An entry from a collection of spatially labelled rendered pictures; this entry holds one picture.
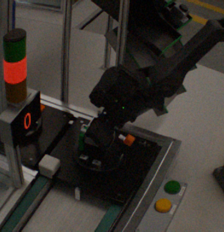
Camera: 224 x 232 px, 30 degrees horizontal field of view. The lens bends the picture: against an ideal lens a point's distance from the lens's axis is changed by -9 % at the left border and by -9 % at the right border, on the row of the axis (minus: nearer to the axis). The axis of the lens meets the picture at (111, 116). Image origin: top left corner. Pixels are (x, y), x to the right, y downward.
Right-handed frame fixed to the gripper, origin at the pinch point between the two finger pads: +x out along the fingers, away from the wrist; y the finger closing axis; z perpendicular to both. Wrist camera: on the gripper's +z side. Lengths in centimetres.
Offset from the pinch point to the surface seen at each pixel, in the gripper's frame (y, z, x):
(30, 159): 10.1, 4.1, 18.2
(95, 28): -100, 11, 56
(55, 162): 9.1, -0.3, 11.8
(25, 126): 20.0, 14.2, -2.8
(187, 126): -35.0, -27.5, 5.2
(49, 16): -83, 32, 58
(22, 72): 19.4, 23.4, -12.9
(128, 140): 1.0, -6.9, -4.7
